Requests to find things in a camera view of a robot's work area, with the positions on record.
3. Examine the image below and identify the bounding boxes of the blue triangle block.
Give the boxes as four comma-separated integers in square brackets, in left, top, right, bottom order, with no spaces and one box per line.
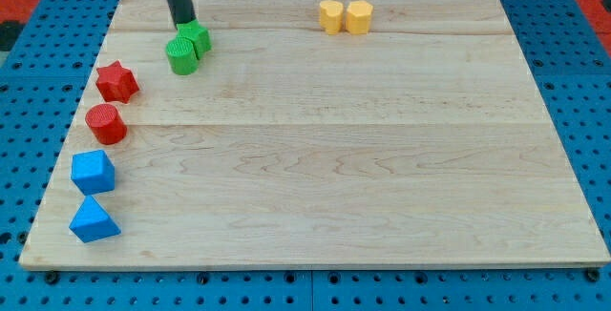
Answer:
[69,196,121,243]

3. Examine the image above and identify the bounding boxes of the wooden board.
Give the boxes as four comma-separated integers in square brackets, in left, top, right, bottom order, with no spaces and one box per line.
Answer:
[19,0,610,272]

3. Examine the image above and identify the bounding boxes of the yellow heart block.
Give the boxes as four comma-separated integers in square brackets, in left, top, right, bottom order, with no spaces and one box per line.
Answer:
[319,0,344,35]

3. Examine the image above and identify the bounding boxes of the yellow hexagon block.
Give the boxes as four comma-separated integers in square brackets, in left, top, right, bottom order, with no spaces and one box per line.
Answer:
[345,0,373,34]

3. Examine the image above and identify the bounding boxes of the green star block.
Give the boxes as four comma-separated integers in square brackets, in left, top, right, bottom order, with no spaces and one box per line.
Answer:
[177,19,212,60]

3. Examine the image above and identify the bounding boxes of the green cylinder block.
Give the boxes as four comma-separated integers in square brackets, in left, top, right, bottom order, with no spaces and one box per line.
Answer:
[165,37,199,75]

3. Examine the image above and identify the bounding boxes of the red star block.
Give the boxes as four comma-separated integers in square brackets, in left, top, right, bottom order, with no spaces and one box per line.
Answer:
[95,60,139,104]

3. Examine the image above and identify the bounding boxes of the red cylinder block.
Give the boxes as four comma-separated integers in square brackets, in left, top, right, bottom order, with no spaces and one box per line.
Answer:
[85,103,127,145]

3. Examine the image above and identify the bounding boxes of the blue cube block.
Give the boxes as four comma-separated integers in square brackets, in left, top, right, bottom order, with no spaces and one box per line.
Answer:
[71,150,116,195]

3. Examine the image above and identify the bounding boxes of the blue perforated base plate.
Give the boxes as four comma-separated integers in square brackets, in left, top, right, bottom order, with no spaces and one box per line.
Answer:
[1,0,610,310]

